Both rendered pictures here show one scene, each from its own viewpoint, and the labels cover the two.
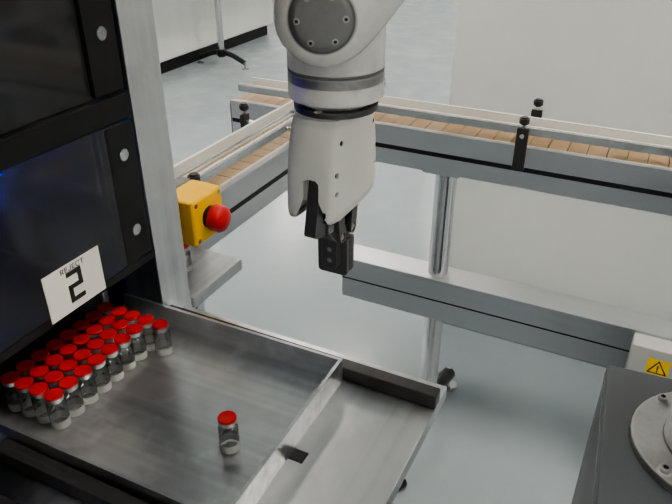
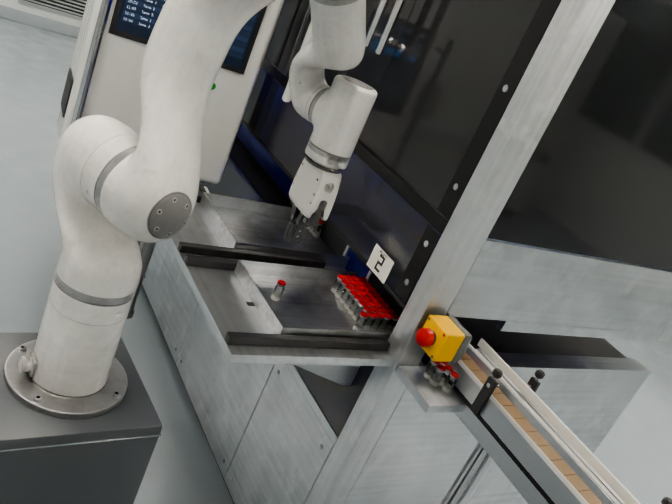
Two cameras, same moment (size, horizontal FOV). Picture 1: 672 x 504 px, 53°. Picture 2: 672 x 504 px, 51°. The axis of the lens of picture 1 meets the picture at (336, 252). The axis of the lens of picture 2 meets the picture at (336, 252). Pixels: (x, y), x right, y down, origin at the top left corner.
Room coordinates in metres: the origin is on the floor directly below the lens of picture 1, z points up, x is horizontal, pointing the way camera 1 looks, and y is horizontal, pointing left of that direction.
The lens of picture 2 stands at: (1.22, -1.12, 1.63)
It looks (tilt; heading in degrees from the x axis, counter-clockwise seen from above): 22 degrees down; 116
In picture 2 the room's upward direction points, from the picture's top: 24 degrees clockwise
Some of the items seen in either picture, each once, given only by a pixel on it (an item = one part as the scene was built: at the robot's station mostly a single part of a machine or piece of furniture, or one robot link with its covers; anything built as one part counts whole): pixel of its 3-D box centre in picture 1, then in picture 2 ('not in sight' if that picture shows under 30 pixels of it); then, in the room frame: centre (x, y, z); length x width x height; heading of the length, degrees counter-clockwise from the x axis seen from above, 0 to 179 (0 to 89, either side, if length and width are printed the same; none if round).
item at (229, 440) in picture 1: (228, 433); (278, 291); (0.53, 0.12, 0.90); 0.02 x 0.02 x 0.04
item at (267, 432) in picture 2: not in sight; (317, 285); (0.12, 1.12, 0.44); 2.06 x 1.00 x 0.88; 154
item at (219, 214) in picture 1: (215, 217); (426, 337); (0.87, 0.17, 0.99); 0.04 x 0.04 x 0.04; 64
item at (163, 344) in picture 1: (162, 337); (360, 321); (0.70, 0.23, 0.90); 0.02 x 0.02 x 0.05
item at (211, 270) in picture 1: (183, 272); (435, 388); (0.92, 0.25, 0.87); 0.14 x 0.13 x 0.02; 64
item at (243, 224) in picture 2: not in sight; (274, 230); (0.31, 0.37, 0.90); 0.34 x 0.26 x 0.04; 64
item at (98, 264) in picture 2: not in sight; (103, 203); (0.51, -0.43, 1.16); 0.19 x 0.12 x 0.24; 175
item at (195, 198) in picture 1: (190, 211); (442, 338); (0.89, 0.22, 1.00); 0.08 x 0.07 x 0.07; 64
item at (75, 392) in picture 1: (106, 368); (353, 302); (0.64, 0.28, 0.90); 0.18 x 0.02 x 0.05; 154
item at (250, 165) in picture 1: (225, 172); (558, 460); (1.21, 0.22, 0.92); 0.69 x 0.15 x 0.16; 154
